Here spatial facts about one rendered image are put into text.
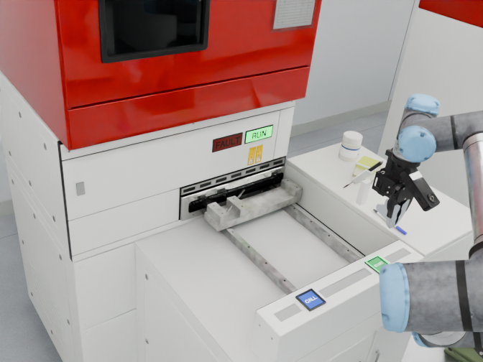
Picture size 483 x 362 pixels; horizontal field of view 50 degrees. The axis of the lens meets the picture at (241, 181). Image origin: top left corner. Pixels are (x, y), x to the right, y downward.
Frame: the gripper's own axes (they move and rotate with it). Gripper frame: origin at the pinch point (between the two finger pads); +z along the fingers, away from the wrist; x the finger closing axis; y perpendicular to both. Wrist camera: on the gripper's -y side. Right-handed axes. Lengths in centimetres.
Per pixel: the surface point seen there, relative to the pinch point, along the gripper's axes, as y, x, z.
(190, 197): 57, 26, 17
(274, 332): -1.9, 39.9, 15.4
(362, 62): 207, -235, 56
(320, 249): 25.3, -4.4, 28.5
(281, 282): 18.1, 18.9, 26.1
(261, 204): 49, 3, 22
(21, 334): 116, 74, 110
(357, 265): 3.9, 5.1, 14.6
